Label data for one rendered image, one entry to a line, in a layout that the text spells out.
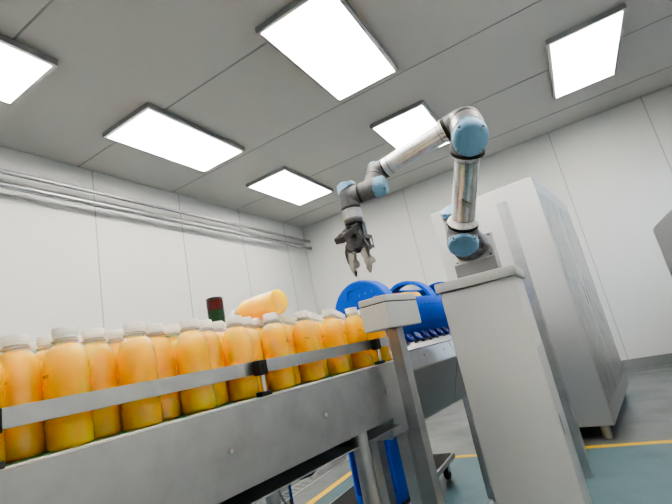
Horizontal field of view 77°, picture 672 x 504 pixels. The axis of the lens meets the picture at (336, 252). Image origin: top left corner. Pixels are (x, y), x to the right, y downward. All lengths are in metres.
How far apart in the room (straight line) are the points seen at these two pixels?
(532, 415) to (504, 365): 0.19
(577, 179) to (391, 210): 2.77
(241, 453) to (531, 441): 1.15
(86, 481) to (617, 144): 6.79
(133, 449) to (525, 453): 1.38
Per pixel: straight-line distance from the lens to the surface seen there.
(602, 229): 6.72
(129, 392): 0.87
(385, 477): 1.85
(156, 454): 0.87
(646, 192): 6.84
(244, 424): 0.98
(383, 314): 1.29
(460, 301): 1.79
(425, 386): 1.88
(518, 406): 1.80
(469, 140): 1.49
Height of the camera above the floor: 0.96
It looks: 13 degrees up
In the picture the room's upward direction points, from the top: 12 degrees counter-clockwise
